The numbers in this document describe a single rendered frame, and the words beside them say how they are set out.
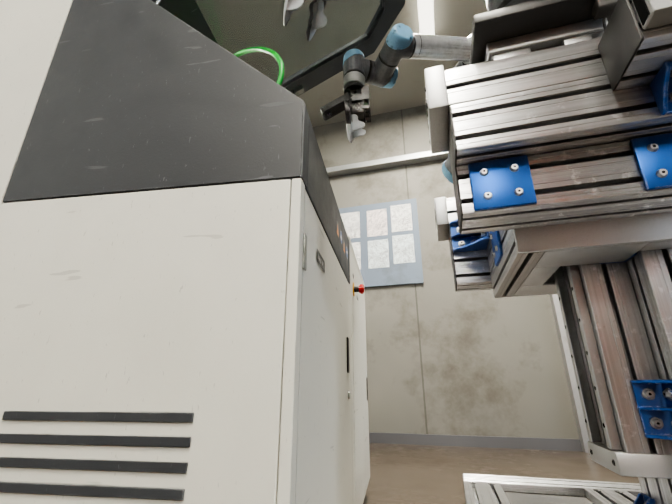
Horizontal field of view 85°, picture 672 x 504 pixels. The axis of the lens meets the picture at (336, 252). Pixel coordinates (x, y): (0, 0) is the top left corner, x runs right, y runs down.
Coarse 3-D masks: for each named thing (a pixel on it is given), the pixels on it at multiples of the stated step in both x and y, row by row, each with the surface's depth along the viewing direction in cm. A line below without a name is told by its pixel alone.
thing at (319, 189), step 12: (312, 132) 72; (312, 144) 71; (312, 156) 70; (312, 168) 70; (324, 168) 84; (312, 180) 69; (324, 180) 83; (312, 192) 68; (324, 192) 82; (312, 204) 69; (324, 204) 81; (336, 204) 101; (324, 216) 80; (336, 216) 100; (324, 228) 80; (336, 228) 98; (336, 240) 97; (336, 252) 96; (348, 276) 121
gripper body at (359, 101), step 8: (344, 88) 123; (352, 88) 122; (360, 88) 122; (368, 88) 121; (352, 96) 121; (360, 96) 119; (368, 96) 118; (352, 104) 119; (360, 104) 119; (368, 104) 117; (352, 112) 118; (360, 112) 118; (368, 112) 121; (360, 120) 123; (368, 120) 122
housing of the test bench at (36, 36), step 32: (0, 0) 92; (32, 0) 89; (64, 0) 87; (0, 32) 87; (32, 32) 85; (0, 64) 83; (32, 64) 81; (0, 96) 79; (32, 96) 77; (0, 128) 75; (0, 160) 72; (0, 192) 69
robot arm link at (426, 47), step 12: (396, 24) 115; (396, 36) 113; (408, 36) 114; (420, 36) 119; (432, 36) 121; (444, 36) 123; (456, 36) 126; (468, 36) 130; (384, 48) 119; (396, 48) 116; (408, 48) 118; (420, 48) 119; (432, 48) 121; (444, 48) 123; (456, 48) 124; (468, 48) 126; (384, 60) 121; (396, 60) 121; (456, 60) 130; (468, 60) 131
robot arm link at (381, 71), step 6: (378, 54) 124; (378, 60) 123; (372, 66) 126; (378, 66) 124; (384, 66) 123; (396, 66) 124; (372, 72) 126; (378, 72) 126; (384, 72) 125; (390, 72) 125; (396, 72) 128; (372, 78) 128; (378, 78) 128; (384, 78) 127; (390, 78) 128; (396, 78) 129; (372, 84) 131; (378, 84) 130; (384, 84) 130; (390, 84) 130
